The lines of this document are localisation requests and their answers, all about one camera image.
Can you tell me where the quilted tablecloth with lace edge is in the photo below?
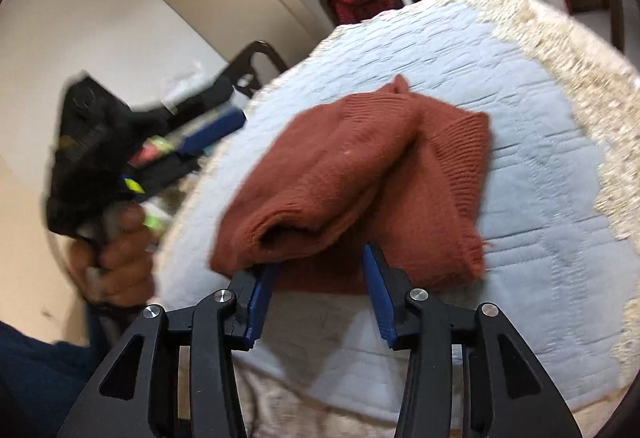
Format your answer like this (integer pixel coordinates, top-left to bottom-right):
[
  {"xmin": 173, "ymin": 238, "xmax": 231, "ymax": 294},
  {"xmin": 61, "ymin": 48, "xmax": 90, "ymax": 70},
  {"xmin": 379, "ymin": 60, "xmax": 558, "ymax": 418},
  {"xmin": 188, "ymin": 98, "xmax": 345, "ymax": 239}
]
[{"xmin": 155, "ymin": 0, "xmax": 640, "ymax": 438}]

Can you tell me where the dark wooden dining chair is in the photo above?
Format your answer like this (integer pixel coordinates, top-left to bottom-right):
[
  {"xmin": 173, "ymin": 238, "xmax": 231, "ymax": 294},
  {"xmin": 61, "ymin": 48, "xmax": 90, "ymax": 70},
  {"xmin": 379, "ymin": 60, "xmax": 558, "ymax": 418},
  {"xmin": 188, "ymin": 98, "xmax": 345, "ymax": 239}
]
[{"xmin": 227, "ymin": 40, "xmax": 291, "ymax": 101}]

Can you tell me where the rust-red knit sweater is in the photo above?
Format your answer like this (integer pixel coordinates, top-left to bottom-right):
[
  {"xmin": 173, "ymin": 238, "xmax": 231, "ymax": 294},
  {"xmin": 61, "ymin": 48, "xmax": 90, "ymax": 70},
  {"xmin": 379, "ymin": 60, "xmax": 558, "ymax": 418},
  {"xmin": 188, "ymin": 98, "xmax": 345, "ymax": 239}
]
[{"xmin": 210, "ymin": 74, "xmax": 493, "ymax": 295}]

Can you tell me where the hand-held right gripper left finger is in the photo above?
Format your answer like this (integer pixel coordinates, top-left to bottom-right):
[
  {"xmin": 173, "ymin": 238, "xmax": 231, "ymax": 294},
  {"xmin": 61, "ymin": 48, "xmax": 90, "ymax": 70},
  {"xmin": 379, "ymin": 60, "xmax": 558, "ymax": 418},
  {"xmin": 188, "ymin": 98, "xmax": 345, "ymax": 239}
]
[{"xmin": 57, "ymin": 263, "xmax": 278, "ymax": 438}]

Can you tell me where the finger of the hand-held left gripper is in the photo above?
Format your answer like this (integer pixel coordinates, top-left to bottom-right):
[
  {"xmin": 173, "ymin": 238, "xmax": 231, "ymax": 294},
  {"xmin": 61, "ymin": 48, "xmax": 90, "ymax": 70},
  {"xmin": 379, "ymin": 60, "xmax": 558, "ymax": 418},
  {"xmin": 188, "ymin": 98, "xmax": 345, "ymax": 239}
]
[
  {"xmin": 162, "ymin": 80, "xmax": 247, "ymax": 155},
  {"xmin": 129, "ymin": 154, "xmax": 201, "ymax": 193}
]

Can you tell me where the person's left hand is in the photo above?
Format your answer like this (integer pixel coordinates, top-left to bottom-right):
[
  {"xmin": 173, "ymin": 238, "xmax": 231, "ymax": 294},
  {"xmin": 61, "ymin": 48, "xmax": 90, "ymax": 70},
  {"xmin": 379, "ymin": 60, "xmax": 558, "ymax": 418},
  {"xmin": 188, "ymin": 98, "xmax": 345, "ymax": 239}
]
[{"xmin": 67, "ymin": 205, "xmax": 156, "ymax": 309}]

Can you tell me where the white plastic bag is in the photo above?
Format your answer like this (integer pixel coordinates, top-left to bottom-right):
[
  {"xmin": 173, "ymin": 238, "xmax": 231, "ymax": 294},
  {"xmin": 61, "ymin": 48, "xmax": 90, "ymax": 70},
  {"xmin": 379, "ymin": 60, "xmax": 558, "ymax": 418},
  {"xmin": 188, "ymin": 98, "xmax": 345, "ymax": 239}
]
[{"xmin": 162, "ymin": 65, "xmax": 218, "ymax": 101}]

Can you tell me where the person's left forearm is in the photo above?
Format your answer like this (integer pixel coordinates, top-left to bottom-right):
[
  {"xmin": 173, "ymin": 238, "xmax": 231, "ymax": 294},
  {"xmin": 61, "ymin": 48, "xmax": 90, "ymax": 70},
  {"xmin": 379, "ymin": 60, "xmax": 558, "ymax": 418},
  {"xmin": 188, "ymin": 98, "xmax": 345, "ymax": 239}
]
[{"xmin": 0, "ymin": 305, "xmax": 113, "ymax": 438}]

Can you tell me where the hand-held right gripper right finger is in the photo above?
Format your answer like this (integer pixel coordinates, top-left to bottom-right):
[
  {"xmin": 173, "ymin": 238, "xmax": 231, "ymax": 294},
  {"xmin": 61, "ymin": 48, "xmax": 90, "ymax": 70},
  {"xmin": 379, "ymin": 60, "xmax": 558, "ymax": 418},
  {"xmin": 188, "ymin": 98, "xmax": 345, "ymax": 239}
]
[{"xmin": 361, "ymin": 243, "xmax": 583, "ymax": 438}]

